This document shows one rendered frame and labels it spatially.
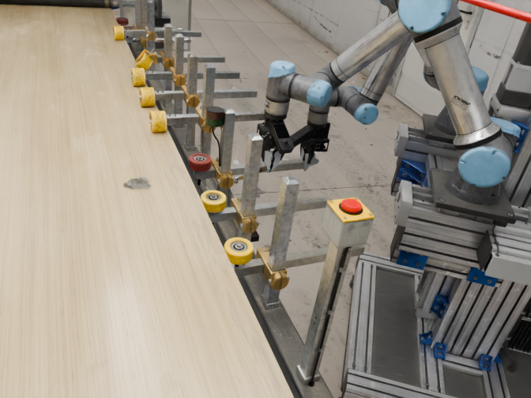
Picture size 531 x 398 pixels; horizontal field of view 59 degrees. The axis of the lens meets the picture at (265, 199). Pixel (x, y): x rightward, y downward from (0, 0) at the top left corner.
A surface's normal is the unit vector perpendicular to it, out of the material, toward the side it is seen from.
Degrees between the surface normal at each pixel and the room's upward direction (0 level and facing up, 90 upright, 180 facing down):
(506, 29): 90
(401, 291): 0
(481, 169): 96
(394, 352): 0
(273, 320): 0
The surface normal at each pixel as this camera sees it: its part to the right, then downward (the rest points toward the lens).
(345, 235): 0.36, 0.55
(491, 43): -0.95, 0.07
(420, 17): -0.53, 0.31
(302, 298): 0.11, -0.84
